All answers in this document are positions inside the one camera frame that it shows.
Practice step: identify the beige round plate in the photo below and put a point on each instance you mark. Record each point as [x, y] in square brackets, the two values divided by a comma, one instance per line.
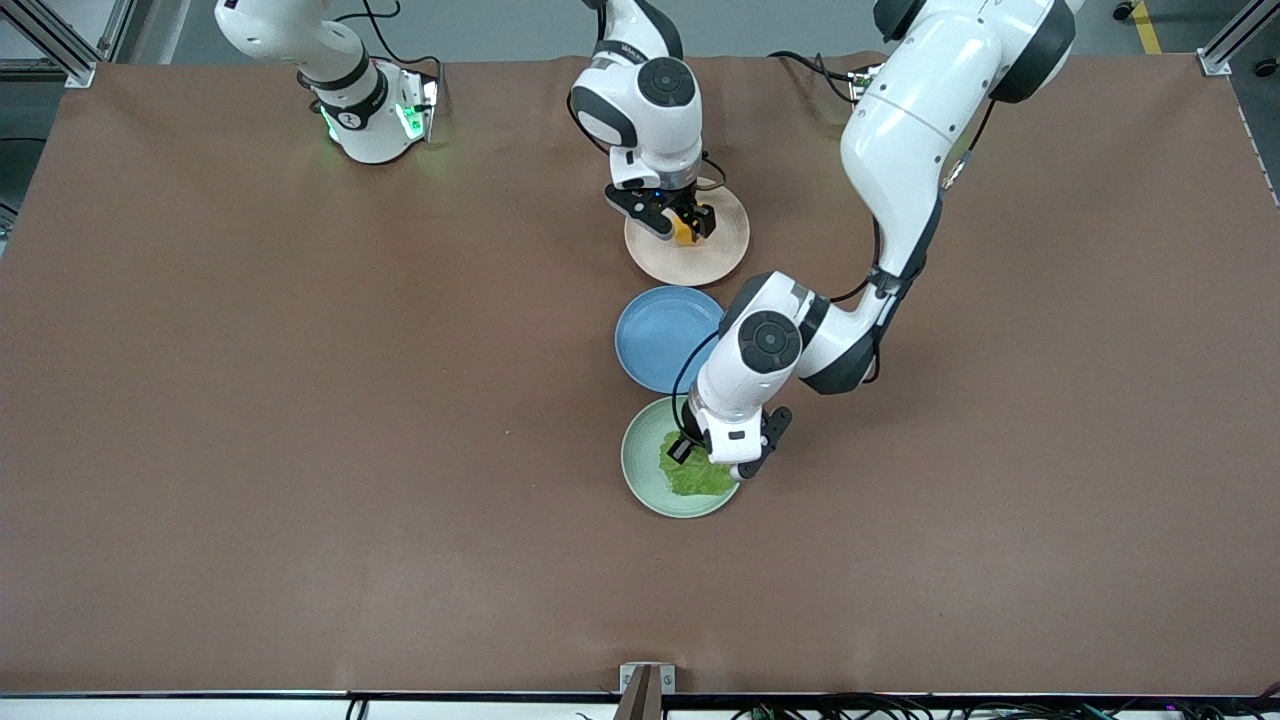
[720, 255]

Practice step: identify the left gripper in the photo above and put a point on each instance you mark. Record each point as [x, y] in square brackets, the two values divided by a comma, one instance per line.
[689, 439]

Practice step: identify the pale green round plate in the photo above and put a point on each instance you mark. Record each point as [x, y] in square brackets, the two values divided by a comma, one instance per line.
[640, 470]

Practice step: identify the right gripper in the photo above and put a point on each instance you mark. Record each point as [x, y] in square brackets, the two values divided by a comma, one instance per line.
[692, 211]

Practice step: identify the brown camera post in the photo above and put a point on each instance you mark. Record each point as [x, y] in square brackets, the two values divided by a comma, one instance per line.
[640, 702]

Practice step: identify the blue round plate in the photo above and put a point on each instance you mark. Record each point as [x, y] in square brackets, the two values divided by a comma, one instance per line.
[650, 340]

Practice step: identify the yellow lemon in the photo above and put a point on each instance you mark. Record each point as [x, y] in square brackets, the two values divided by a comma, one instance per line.
[684, 236]

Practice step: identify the yellow floor tape strip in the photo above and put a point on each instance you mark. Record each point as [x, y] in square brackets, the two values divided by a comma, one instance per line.
[1147, 28]

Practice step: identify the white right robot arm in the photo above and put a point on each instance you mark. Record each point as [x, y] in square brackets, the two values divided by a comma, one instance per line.
[640, 120]

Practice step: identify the green lettuce leaf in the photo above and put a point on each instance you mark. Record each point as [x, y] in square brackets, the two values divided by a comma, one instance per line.
[700, 482]

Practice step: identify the silver camera mount bracket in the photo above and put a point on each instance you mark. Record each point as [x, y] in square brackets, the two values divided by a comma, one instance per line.
[630, 678]

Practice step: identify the brown table cover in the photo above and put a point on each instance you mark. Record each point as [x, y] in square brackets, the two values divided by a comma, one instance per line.
[300, 560]

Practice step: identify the white table edge rail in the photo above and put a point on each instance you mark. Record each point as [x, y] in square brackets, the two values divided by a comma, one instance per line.
[200, 711]

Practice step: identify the aluminium frame extrusion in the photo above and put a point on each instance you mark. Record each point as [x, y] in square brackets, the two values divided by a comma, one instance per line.
[118, 28]
[78, 72]
[1225, 50]

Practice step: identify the black caster wheel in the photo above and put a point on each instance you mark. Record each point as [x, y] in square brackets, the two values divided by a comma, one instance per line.
[1266, 68]
[1124, 10]

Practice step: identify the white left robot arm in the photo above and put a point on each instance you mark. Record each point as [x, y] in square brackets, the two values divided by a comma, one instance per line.
[900, 150]

